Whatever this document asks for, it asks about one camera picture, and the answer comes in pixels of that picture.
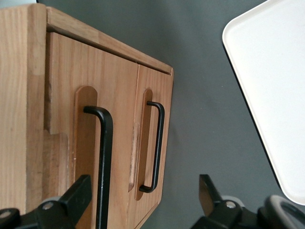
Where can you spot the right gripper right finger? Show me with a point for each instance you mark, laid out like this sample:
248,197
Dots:
219,214

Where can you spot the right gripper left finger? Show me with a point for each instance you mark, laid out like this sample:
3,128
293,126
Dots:
64,212

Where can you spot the wooden drawer cabinet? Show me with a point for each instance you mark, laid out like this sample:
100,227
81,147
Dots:
21,95

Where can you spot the cream plastic tray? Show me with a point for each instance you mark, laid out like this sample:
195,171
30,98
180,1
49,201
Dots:
274,83

